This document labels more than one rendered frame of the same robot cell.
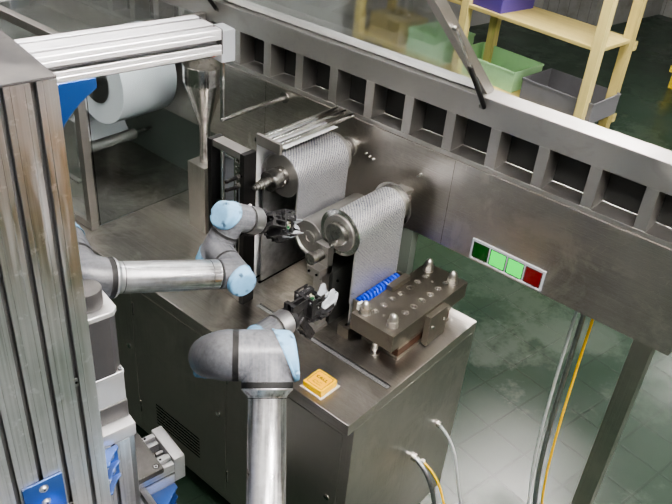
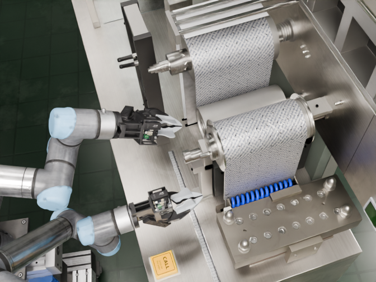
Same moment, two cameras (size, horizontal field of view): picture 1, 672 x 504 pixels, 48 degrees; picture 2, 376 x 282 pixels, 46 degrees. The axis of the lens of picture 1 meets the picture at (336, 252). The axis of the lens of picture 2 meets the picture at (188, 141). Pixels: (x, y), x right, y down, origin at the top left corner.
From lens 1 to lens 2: 1.42 m
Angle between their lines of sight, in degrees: 36
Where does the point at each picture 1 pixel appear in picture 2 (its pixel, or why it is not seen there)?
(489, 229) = not seen: outside the picture
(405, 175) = (328, 92)
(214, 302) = not seen: hidden behind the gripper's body
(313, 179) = (217, 73)
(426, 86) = not seen: hidden behind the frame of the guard
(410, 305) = (279, 228)
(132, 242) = (115, 48)
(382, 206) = (273, 130)
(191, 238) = (161, 57)
